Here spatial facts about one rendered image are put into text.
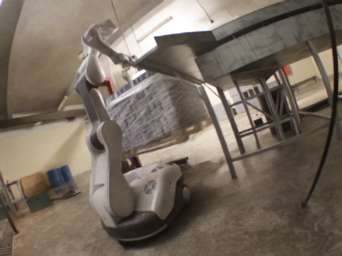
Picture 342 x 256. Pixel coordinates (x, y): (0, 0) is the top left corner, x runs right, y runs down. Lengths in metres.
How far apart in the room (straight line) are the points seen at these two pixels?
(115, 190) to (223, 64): 1.10
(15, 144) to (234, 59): 9.89
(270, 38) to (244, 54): 0.25
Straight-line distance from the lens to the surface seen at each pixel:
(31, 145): 9.88
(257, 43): 1.24
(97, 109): 0.98
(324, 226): 0.75
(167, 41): 1.04
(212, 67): 1.20
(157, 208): 0.83
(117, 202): 0.83
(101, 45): 1.04
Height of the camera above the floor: 0.56
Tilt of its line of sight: 1 degrees up
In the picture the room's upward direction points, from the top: 22 degrees counter-clockwise
